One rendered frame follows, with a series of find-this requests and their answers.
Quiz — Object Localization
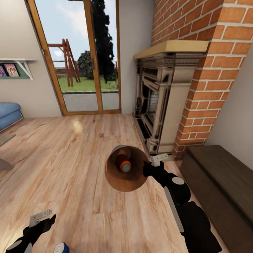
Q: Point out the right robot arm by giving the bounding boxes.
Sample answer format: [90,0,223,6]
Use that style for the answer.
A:
[143,153,224,253]

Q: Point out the trash can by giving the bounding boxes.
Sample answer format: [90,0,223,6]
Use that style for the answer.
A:
[104,145,150,192]

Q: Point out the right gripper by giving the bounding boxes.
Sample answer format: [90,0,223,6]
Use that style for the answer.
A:
[143,161,165,181]

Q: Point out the can of soda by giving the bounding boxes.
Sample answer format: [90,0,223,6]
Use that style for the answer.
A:
[53,242,70,253]
[117,155,131,172]

